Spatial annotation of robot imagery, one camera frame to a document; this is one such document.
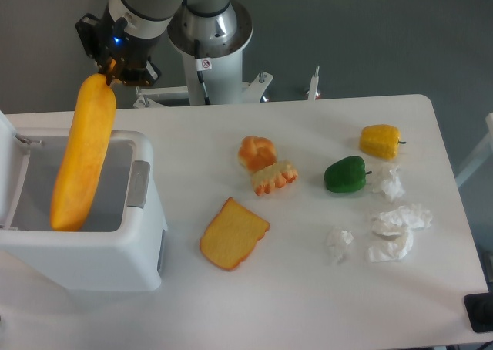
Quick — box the small ridged bread piece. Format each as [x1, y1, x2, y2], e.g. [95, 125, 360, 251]
[250, 160, 298, 196]

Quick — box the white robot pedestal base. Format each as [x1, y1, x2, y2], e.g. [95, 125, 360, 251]
[132, 52, 321, 109]

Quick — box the round braided bread roll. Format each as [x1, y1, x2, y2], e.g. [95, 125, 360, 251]
[237, 136, 277, 174]

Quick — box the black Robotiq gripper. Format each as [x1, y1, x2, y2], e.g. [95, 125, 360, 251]
[75, 14, 161, 87]

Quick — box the crumpled white tissue lower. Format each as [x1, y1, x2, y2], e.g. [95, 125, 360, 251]
[366, 228, 414, 263]

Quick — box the long orange bread loaf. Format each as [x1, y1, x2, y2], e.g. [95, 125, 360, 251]
[50, 73, 116, 231]

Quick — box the yellow bell pepper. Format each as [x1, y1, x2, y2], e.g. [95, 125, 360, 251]
[359, 124, 406, 160]

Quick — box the crumpled white tissue upper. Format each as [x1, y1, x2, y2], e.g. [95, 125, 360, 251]
[371, 163, 405, 203]

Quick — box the white trash can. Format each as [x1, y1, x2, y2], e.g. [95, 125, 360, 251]
[1, 117, 167, 291]

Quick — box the crumpled white tissue right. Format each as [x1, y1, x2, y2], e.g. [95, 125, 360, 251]
[371, 204, 433, 236]

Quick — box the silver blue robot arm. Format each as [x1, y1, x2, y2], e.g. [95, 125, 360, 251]
[75, 0, 253, 87]

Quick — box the orange toast bread slice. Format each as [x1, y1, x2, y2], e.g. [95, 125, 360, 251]
[200, 197, 270, 271]

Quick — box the black device at edge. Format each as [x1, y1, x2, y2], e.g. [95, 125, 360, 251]
[464, 292, 493, 333]

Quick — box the green bell pepper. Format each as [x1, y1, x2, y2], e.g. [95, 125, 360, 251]
[324, 156, 372, 193]

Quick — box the crumpled white tissue small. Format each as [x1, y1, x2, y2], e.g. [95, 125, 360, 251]
[325, 227, 354, 264]

